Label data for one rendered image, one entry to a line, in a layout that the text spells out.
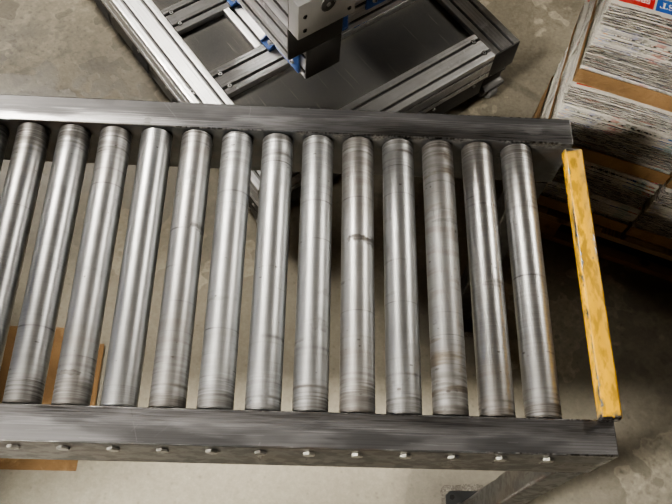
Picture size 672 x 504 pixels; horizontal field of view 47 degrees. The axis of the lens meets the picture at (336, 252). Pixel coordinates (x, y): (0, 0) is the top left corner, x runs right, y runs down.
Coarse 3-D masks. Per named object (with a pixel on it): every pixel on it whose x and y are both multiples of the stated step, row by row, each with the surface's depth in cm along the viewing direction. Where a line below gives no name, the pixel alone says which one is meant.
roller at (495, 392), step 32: (480, 160) 122; (480, 192) 120; (480, 224) 117; (480, 256) 115; (480, 288) 113; (480, 320) 111; (480, 352) 109; (480, 384) 108; (512, 384) 108; (480, 416) 106; (512, 416) 105
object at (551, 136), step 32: (0, 96) 123; (32, 96) 123; (96, 128) 123; (128, 128) 123; (160, 128) 122; (192, 128) 122; (224, 128) 122; (256, 128) 123; (288, 128) 123; (320, 128) 123; (352, 128) 124; (384, 128) 124; (416, 128) 124; (448, 128) 125; (480, 128) 125; (512, 128) 125; (544, 128) 126; (256, 160) 130; (416, 160) 130; (544, 160) 129
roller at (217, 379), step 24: (240, 144) 121; (240, 168) 120; (240, 192) 118; (216, 216) 117; (240, 216) 116; (216, 240) 114; (240, 240) 115; (216, 264) 112; (240, 264) 113; (216, 288) 110; (240, 288) 112; (216, 312) 109; (240, 312) 111; (216, 336) 107; (216, 360) 106; (216, 384) 104; (216, 408) 103
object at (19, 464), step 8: (16, 328) 189; (56, 328) 189; (64, 328) 190; (8, 336) 188; (56, 336) 189; (0, 464) 175; (8, 464) 175; (16, 464) 175; (24, 464) 175; (32, 464) 175; (40, 464) 175; (48, 464) 175; (56, 464) 175; (64, 464) 175; (72, 464) 176
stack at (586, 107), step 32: (608, 0) 140; (640, 0) 136; (576, 32) 178; (608, 32) 142; (640, 32) 139; (576, 64) 159; (608, 64) 149; (640, 64) 146; (576, 96) 158; (608, 96) 155; (576, 128) 167; (608, 128) 163; (640, 128) 159; (640, 160) 168; (544, 192) 191; (608, 192) 183; (640, 192) 179; (544, 224) 203; (640, 224) 188; (608, 256) 205
